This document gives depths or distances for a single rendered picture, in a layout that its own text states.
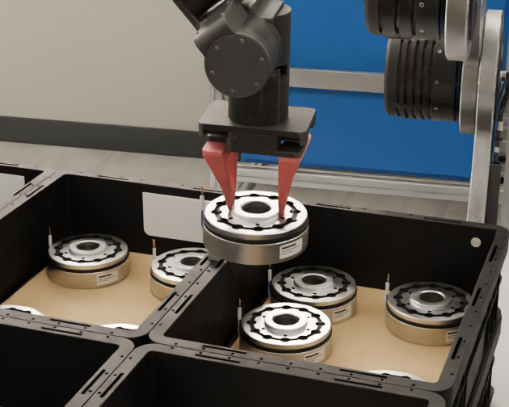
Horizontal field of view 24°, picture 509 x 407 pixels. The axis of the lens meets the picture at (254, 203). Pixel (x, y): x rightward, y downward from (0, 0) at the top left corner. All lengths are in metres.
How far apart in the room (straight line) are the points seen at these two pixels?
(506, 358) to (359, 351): 0.33
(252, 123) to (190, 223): 0.46
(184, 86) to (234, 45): 3.30
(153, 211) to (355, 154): 1.79
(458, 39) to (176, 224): 0.46
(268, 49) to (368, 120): 2.26
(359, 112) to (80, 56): 1.46
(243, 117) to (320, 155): 2.22
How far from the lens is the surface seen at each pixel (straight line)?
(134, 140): 4.40
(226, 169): 1.12
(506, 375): 1.58
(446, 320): 1.35
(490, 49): 2.12
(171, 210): 1.53
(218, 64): 1.00
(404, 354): 1.34
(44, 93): 4.50
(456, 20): 1.63
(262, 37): 1.00
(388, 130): 3.25
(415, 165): 3.27
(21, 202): 1.50
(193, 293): 1.24
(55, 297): 1.47
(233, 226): 1.13
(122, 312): 1.42
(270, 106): 1.08
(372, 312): 1.42
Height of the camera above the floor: 1.48
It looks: 22 degrees down
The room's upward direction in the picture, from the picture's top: straight up
